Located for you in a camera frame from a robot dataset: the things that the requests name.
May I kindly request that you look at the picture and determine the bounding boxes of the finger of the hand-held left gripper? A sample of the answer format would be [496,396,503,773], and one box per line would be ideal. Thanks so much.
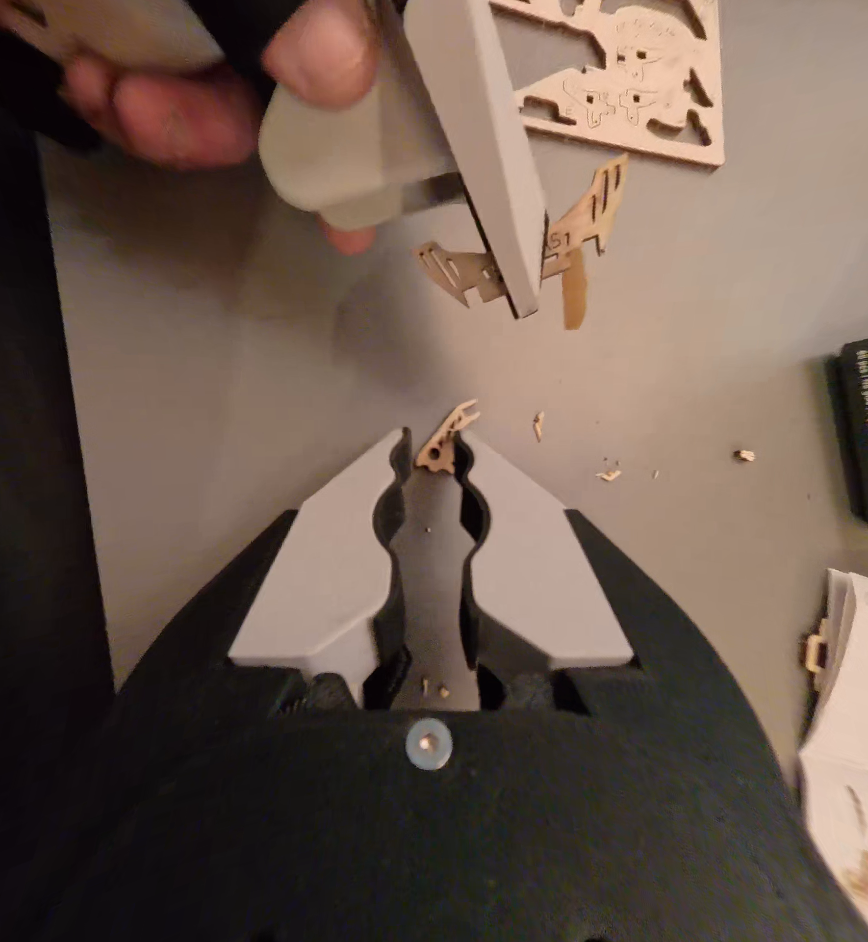
[403,0,549,320]

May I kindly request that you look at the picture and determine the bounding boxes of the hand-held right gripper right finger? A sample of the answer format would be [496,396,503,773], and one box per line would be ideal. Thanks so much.
[452,429,637,689]

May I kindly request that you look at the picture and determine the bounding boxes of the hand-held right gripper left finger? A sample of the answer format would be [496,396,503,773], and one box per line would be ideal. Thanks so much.
[227,425,414,709]

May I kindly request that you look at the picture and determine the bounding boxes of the wooden model assembly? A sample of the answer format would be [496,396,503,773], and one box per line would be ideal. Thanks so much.
[413,153,630,331]

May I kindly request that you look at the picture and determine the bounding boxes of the tan wooden strut part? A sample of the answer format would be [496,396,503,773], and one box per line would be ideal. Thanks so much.
[413,399,481,475]

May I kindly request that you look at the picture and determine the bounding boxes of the wooden parts sheet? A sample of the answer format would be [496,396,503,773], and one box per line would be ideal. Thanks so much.
[489,0,725,169]

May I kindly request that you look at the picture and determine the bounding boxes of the person's left hand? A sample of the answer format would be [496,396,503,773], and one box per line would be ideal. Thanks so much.
[59,0,380,257]

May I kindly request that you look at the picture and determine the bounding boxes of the small tan wooden part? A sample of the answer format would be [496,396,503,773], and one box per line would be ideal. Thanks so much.
[804,622,832,689]

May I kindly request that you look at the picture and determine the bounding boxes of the instruction booklet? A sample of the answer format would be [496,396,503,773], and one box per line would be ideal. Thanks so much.
[798,567,868,942]

